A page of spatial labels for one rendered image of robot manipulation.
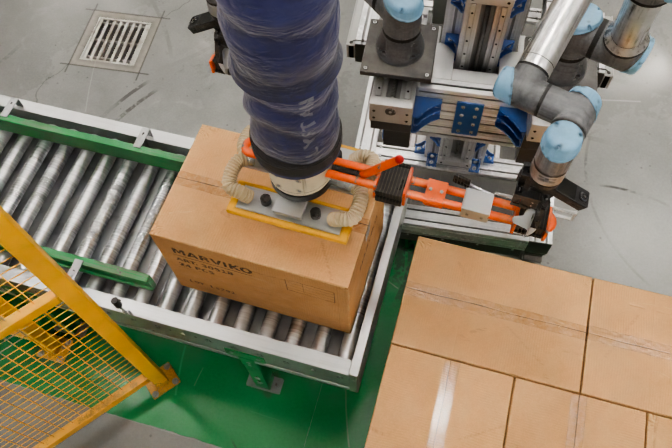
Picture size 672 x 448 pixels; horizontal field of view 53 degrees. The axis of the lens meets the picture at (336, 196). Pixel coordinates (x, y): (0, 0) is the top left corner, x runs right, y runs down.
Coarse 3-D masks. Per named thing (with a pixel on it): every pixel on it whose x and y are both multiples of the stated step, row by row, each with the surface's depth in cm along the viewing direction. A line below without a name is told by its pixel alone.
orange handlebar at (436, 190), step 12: (252, 156) 176; (360, 168) 173; (348, 180) 171; (360, 180) 171; (372, 180) 171; (420, 180) 170; (432, 180) 169; (408, 192) 168; (420, 192) 169; (432, 192) 168; (444, 192) 168; (456, 192) 168; (432, 204) 168; (444, 204) 167; (456, 204) 166; (492, 204) 167; (504, 204) 166; (492, 216) 165; (504, 216) 164; (552, 216) 164; (552, 228) 163
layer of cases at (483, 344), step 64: (448, 256) 232; (448, 320) 221; (512, 320) 220; (576, 320) 219; (640, 320) 219; (384, 384) 212; (448, 384) 211; (512, 384) 210; (576, 384) 210; (640, 384) 209
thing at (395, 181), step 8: (392, 168) 171; (400, 168) 171; (408, 168) 171; (376, 176) 169; (384, 176) 170; (392, 176) 170; (400, 176) 170; (408, 176) 169; (376, 184) 168; (384, 184) 169; (392, 184) 169; (400, 184) 169; (408, 184) 167; (376, 192) 168; (384, 192) 167; (392, 192) 168; (400, 192) 168; (376, 200) 171; (384, 200) 170; (392, 200) 170; (400, 200) 169
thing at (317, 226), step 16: (256, 192) 183; (272, 192) 183; (240, 208) 181; (256, 208) 181; (272, 208) 180; (320, 208) 180; (336, 208) 180; (272, 224) 180; (288, 224) 179; (304, 224) 178; (320, 224) 178; (336, 240) 176
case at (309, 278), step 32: (192, 160) 206; (224, 160) 206; (192, 192) 201; (224, 192) 200; (160, 224) 196; (192, 224) 196; (224, 224) 195; (256, 224) 195; (192, 256) 200; (224, 256) 192; (256, 256) 190; (288, 256) 190; (320, 256) 189; (352, 256) 189; (224, 288) 218; (256, 288) 208; (288, 288) 199; (320, 288) 191; (352, 288) 193; (320, 320) 216; (352, 320) 214
